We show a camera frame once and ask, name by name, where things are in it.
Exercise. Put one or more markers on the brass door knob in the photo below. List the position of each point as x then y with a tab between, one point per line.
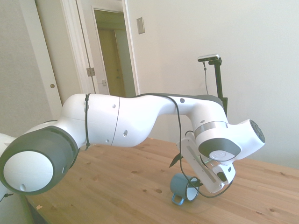
52	86

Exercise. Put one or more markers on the white door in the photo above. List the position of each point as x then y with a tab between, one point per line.
44	46

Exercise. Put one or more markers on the grey exterior camera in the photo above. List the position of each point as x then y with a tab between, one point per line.
208	57

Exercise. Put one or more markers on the metal door hinge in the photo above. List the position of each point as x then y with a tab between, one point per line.
90	71

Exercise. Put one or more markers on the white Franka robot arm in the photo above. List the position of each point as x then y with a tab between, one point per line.
140	121

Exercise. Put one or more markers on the black camera stand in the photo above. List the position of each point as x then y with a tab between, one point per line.
219	81

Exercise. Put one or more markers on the grey wall switch plate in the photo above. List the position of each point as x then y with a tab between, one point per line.
140	25

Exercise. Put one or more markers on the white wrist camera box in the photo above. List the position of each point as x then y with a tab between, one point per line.
225	173

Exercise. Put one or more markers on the white door frame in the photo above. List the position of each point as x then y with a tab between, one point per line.
81	42

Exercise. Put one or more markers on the blue enamel mug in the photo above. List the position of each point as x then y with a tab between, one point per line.
178	185

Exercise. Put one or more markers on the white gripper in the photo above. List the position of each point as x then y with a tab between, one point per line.
196	161

